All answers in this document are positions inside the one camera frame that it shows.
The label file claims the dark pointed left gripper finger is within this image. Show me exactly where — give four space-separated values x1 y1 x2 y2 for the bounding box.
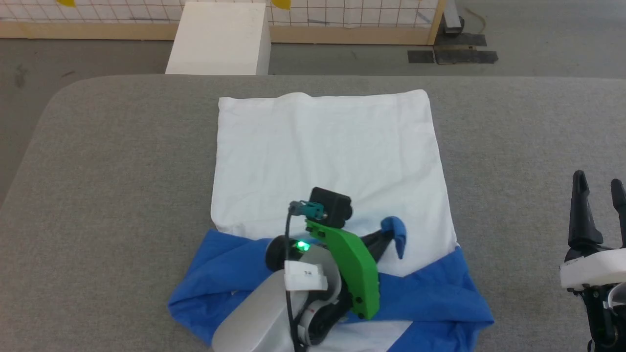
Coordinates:
359 230 393 246
366 241 395 263

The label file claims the lemon-pattern grid partition panel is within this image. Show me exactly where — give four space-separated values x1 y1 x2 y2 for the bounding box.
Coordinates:
0 0 448 45

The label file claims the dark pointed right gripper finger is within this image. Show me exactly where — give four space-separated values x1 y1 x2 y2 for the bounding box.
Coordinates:
610 178 626 248
568 170 604 251

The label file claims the white left cable tag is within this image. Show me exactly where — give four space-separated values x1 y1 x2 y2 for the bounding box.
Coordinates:
284 261 329 292

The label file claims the white and blue garment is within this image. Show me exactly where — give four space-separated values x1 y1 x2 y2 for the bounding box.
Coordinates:
168 89 494 352

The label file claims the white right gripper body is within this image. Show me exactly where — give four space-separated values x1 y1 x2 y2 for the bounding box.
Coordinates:
559 247 626 292

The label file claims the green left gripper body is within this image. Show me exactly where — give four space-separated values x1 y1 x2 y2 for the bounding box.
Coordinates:
306 220 381 321

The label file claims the white box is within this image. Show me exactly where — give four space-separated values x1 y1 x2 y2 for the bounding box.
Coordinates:
165 1 271 76

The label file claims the grey partition stand foot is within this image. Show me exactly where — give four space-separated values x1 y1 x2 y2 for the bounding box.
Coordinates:
443 0 465 35

